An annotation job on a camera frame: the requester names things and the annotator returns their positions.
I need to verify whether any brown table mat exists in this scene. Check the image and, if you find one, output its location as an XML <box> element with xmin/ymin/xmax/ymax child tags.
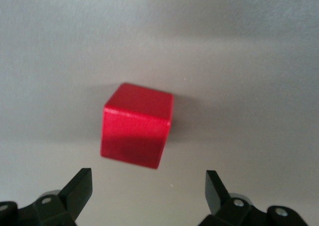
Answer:
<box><xmin>0</xmin><ymin>0</ymin><xmax>319</xmax><ymax>226</ymax></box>

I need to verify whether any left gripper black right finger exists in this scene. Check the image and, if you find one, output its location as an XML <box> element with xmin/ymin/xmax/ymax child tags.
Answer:
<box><xmin>200</xmin><ymin>170</ymin><xmax>310</xmax><ymax>226</ymax></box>

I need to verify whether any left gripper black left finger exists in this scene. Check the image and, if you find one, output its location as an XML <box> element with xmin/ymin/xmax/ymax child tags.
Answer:
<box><xmin>0</xmin><ymin>168</ymin><xmax>93</xmax><ymax>226</ymax></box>

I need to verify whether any red wooden cube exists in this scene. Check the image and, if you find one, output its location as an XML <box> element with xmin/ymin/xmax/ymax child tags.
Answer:
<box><xmin>100</xmin><ymin>83</ymin><xmax>174</xmax><ymax>170</ymax></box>

